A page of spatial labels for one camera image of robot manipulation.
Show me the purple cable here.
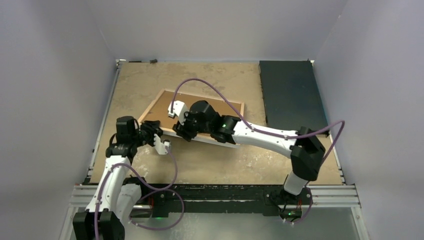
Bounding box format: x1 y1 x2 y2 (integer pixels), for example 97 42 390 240
94 140 186 240
170 78 346 226

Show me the black foam mat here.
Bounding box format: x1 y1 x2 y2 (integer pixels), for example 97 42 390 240
258 60 329 131

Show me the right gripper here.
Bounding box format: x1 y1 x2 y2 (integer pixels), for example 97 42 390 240
173 109 213 142

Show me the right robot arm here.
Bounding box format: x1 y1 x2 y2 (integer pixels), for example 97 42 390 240
167 100 326 204

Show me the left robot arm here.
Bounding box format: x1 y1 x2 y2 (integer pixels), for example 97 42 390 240
72 116 170 240

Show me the black mounting plate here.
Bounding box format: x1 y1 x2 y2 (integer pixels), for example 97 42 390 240
135 184 314 218

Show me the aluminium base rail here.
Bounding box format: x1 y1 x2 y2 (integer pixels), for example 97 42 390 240
68 185 361 208

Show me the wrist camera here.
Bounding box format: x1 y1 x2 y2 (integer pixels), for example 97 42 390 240
153 134 171 155
167 100 189 120

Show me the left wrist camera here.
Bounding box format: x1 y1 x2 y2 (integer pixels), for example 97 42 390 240
153 134 171 155

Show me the picture frame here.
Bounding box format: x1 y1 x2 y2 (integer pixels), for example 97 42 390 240
137 88 246 149

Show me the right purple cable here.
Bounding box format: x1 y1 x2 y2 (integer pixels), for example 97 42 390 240
170 78 346 226

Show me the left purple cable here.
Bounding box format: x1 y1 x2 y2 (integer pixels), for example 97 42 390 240
94 140 186 240

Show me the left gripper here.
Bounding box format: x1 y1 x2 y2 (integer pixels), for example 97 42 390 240
131 120 163 148

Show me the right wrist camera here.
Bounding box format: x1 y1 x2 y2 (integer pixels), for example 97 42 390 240
167 100 189 120

